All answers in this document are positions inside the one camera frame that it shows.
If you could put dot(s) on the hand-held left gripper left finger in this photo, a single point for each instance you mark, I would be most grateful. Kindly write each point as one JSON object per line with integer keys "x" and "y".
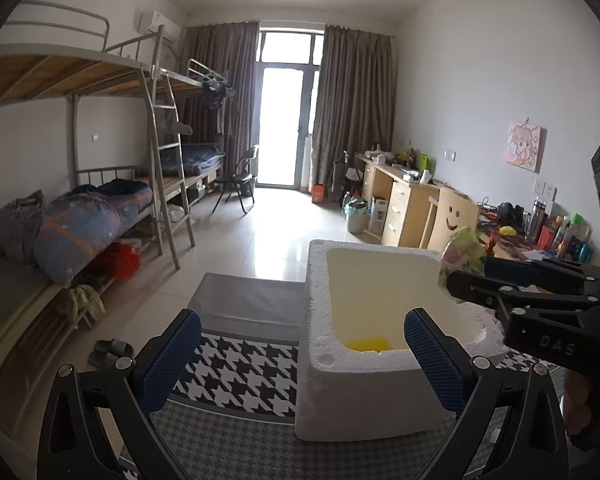
{"x": 170, "y": 355}

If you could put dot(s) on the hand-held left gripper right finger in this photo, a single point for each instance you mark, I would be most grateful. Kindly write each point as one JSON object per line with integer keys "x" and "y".
{"x": 432, "y": 360}

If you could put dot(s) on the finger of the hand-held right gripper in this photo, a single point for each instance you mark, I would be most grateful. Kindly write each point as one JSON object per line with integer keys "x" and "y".
{"x": 530, "y": 272}
{"x": 540, "y": 332}

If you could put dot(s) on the yellow sponge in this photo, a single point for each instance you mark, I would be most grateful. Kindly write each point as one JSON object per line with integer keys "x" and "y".
{"x": 367, "y": 344}

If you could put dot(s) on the white foam box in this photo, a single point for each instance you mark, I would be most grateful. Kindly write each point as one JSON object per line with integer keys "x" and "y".
{"x": 360, "y": 390}

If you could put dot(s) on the person's right hand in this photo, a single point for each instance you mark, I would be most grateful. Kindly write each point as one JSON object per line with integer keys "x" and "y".
{"x": 582, "y": 402}

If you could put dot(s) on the desk with dark cover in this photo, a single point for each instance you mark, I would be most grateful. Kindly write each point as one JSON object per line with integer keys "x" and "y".
{"x": 520, "y": 247}

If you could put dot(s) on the yellow object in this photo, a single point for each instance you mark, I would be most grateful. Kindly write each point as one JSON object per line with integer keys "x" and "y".
{"x": 506, "y": 231}

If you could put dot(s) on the steel thermos bottle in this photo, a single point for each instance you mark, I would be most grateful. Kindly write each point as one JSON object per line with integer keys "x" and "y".
{"x": 537, "y": 220}

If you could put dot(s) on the black slipper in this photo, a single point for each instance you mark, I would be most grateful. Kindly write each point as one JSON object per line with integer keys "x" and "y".
{"x": 102, "y": 358}
{"x": 115, "y": 346}

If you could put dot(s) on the teal can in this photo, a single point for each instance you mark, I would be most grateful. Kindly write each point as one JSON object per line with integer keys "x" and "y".
{"x": 585, "y": 253}

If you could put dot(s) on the green capped bottle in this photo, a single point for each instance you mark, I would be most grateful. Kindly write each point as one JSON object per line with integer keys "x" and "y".
{"x": 575, "y": 232}

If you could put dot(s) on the black bag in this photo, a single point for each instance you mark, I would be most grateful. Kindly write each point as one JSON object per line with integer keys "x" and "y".
{"x": 510, "y": 212}

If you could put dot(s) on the houndstooth tablecloth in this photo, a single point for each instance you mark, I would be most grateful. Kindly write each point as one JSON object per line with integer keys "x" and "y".
{"x": 240, "y": 370}

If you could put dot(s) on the wooden chair with smiley face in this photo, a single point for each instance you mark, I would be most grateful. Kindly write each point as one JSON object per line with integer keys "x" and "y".
{"x": 455, "y": 215}

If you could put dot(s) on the beige cloth bundle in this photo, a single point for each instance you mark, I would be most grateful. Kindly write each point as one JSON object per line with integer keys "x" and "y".
{"x": 80, "y": 302}

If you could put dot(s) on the red bag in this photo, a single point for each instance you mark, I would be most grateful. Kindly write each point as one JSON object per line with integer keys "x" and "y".
{"x": 120, "y": 260}

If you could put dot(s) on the light wooden desk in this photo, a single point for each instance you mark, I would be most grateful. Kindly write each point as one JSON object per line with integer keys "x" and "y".
{"x": 405, "y": 205}

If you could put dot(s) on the green packet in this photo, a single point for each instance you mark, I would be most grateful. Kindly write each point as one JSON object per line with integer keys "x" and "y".
{"x": 425, "y": 162}

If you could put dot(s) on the rolled blue quilt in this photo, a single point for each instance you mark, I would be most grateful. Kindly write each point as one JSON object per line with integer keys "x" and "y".
{"x": 80, "y": 230}

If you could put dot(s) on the grey trash bin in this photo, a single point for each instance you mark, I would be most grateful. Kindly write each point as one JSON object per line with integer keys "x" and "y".
{"x": 357, "y": 220}

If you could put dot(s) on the black folding chair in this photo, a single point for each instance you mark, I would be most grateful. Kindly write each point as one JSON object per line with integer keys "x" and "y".
{"x": 237, "y": 177}

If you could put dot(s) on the orange bag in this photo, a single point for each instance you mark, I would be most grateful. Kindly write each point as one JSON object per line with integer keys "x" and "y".
{"x": 319, "y": 194}

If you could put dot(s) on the dark grey cloth bundle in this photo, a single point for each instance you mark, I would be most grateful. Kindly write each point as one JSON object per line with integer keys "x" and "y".
{"x": 10, "y": 230}

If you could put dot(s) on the brown curtain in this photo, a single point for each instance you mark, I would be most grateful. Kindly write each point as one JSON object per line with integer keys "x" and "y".
{"x": 355, "y": 100}
{"x": 240, "y": 85}

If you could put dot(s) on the grey metal bunk ladder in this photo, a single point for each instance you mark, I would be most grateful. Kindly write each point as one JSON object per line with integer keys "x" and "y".
{"x": 164, "y": 107}

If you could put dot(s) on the dark hanging clothes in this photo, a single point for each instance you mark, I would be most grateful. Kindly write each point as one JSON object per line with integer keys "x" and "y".
{"x": 212, "y": 94}

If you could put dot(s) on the glass balcony door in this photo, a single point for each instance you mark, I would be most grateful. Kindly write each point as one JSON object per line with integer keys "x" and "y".
{"x": 285, "y": 110}

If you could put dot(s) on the grey metal bunk bed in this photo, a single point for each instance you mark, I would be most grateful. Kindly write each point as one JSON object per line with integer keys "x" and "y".
{"x": 200, "y": 80}
{"x": 80, "y": 67}

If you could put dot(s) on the white air conditioner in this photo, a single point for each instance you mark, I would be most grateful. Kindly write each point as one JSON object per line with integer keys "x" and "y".
{"x": 157, "y": 22}

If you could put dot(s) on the pink wall picture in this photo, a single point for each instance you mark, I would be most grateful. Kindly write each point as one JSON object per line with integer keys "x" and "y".
{"x": 525, "y": 145}

